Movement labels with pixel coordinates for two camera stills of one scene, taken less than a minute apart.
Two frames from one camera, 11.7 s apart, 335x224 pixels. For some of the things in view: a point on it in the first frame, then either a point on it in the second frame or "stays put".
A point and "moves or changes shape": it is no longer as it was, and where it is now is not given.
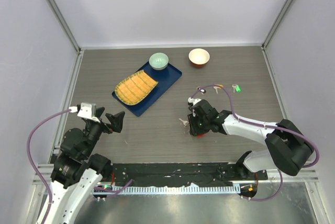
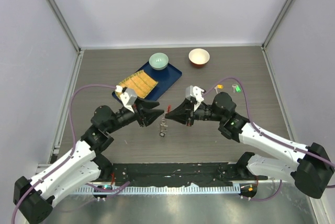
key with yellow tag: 218,86 stays put
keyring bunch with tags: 186,124 moves or changes shape
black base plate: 224,174 stays put
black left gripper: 116,122 → 147,116
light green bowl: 158,61 stays put
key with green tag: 236,87 stays put
